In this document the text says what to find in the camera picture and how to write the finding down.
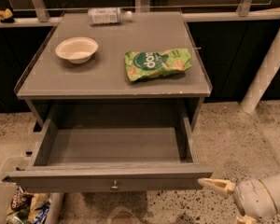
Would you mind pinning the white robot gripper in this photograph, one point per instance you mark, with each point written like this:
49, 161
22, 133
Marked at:
253, 198

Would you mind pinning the grey top drawer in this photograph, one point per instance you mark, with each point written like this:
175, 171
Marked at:
85, 150

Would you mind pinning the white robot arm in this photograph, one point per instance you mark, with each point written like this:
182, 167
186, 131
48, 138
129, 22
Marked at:
272, 183

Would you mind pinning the small metal drawer knob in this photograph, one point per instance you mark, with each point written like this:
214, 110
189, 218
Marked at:
115, 186

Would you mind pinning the white diagonal support pole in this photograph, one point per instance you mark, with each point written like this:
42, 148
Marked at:
263, 78

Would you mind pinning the green snack chip bag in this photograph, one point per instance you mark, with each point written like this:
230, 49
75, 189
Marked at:
153, 64

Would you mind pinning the blue snack packet in bin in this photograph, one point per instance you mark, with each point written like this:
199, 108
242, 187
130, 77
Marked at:
42, 216

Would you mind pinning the brown snack packet in bin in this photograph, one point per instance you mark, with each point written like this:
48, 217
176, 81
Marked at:
20, 200

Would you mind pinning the white paper bowl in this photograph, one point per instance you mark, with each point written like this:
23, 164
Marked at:
76, 50

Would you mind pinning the clear plastic snack bin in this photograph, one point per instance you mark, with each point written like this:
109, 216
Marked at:
7, 191

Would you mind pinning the grey wooden cabinet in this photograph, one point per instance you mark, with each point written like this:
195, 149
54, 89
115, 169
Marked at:
48, 77

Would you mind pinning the clear plastic water bottle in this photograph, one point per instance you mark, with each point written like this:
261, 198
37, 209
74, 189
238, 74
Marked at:
108, 15

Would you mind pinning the small yellow toy on ledge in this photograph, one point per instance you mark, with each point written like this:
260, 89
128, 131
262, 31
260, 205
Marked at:
6, 15

